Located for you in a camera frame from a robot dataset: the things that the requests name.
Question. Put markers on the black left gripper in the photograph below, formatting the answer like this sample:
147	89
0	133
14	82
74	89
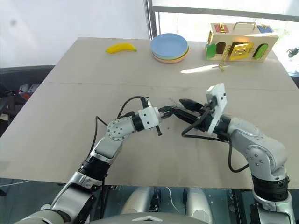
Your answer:
159	132

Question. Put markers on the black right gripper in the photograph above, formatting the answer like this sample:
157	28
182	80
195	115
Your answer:
205	116

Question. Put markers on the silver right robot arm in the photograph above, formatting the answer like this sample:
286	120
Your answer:
261	149

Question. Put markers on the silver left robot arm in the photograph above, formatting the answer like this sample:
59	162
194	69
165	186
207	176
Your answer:
112	133

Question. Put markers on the pink plastic plate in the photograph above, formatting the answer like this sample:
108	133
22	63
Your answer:
170	62

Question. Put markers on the yellow plastic plate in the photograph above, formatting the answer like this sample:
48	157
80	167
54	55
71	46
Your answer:
181	59

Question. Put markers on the green plastic plate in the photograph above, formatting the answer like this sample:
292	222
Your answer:
184	54

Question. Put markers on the blue plastic plate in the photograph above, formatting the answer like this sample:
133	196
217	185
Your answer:
168	44

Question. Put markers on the yellow toy banana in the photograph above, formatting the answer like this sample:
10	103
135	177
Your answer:
121	48

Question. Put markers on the wooden lock box toy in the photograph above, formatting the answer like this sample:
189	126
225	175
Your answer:
243	39

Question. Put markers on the silver rounded robot leg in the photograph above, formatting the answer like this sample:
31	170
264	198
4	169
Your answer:
137	200
199	203

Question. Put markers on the grey robot torso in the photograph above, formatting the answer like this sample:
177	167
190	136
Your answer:
149	219

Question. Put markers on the small black device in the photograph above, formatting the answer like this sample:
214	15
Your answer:
293	51

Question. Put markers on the red and white boxes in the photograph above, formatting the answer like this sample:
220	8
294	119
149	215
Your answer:
28	89

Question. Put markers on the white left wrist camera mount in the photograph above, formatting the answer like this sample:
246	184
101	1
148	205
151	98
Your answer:
148	117

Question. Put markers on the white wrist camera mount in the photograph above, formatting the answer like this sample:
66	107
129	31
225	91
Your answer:
148	117
218	98

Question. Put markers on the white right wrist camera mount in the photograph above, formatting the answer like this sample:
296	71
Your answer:
218	98

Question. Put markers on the grey window frame post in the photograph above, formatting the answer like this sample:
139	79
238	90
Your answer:
151	18

